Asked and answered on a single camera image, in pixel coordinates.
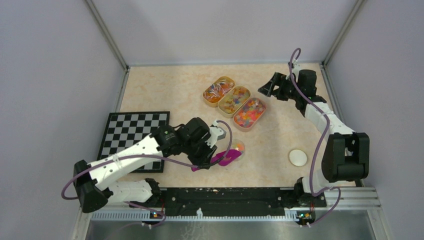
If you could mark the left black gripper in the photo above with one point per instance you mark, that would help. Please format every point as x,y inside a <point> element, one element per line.
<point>206,157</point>

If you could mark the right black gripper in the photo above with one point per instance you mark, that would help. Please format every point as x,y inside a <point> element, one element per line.
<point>278,79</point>

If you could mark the purple plastic scoop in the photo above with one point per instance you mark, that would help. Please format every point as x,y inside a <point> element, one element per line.
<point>232,155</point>

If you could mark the clear plastic cup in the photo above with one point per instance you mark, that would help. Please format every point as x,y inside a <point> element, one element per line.
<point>238,145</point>

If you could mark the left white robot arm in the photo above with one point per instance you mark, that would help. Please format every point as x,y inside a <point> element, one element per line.
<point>97,183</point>

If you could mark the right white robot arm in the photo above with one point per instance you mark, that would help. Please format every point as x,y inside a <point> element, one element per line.
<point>347,152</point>

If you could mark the tray of orange pink candies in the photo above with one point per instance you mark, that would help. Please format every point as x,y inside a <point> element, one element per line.
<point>249,114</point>

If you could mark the tray of yellow purple candies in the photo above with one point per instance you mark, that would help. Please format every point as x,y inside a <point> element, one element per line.
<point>233,101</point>

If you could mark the tray of striped candies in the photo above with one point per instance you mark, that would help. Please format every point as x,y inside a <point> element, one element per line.
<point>217,90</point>

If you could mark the white round lid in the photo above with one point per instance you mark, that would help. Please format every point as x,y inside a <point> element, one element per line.
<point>297,157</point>

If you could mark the black white checkerboard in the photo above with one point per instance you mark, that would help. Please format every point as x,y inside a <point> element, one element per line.
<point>124,129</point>

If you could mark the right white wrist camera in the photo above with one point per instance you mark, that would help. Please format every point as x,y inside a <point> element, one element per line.
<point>295,69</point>

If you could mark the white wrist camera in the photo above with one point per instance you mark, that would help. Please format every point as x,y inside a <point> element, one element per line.
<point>295,69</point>
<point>216,133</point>

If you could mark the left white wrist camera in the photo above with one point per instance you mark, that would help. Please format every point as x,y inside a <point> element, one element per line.
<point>216,133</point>

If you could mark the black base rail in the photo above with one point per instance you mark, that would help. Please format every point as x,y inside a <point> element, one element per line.
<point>232,201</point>

